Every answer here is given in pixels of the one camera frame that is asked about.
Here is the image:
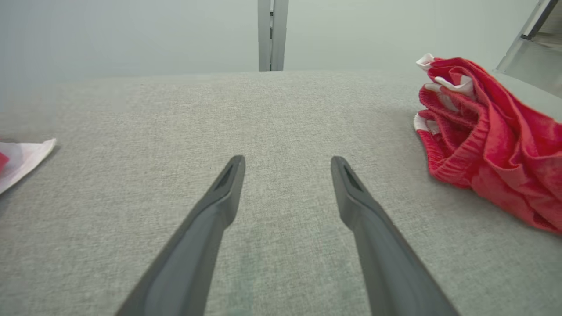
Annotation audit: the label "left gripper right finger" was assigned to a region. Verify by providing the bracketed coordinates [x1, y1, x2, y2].
[331, 156, 460, 316]

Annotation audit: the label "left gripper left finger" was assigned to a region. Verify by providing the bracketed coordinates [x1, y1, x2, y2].
[115, 154, 246, 316]

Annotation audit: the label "red shorts with elastic waistband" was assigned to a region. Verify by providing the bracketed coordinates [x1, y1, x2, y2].
[413, 53, 562, 236]

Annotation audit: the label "red and white shirt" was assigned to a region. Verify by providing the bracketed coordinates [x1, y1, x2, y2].
[0, 138, 57, 195]

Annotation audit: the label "grey partition post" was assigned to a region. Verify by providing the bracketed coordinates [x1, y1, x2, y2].
[257, 0, 289, 72]

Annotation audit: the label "grey metal window frame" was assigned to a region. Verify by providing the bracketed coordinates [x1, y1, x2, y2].
[495, 0, 562, 99]

